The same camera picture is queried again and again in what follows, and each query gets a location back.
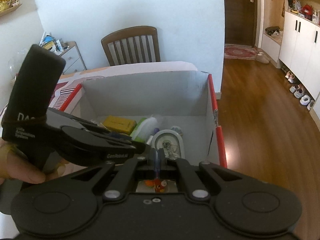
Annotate clear bottle green cap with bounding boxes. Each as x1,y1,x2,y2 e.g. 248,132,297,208
130,116,159,143

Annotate grey-blue correction tape dispenser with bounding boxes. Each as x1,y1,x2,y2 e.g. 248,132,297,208
151,129,185,159

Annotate orange plush keychain toy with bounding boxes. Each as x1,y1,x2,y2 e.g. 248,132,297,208
144,178,168,193

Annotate person's left hand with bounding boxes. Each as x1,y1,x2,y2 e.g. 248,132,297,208
1,139,69,184

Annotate pink cartoon figurine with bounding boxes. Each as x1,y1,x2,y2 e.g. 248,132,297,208
170,126,183,136

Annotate red white cardboard box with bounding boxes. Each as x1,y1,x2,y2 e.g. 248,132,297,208
48,70,228,193

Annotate red white patterned tablecloth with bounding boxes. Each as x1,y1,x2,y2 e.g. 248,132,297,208
49,61,197,110

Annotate clear glass bowl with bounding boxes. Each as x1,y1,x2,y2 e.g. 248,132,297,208
8,49,28,79

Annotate white drawer cabinet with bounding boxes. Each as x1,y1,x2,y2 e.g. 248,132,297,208
60,41,87,75

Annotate clear plastic bag of items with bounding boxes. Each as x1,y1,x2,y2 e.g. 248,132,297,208
39,31,64,55

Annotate brown wooden chair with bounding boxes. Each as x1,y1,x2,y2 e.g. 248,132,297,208
101,25,161,66

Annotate red patterned doormat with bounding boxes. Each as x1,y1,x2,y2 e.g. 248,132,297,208
224,44,257,60

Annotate grey slippers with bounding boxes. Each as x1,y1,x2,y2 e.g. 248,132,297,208
255,51,270,64

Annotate dark wooden door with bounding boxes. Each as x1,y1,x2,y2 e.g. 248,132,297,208
224,0,257,47

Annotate wooden wall shelf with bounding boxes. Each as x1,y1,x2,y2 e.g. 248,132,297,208
0,0,22,17

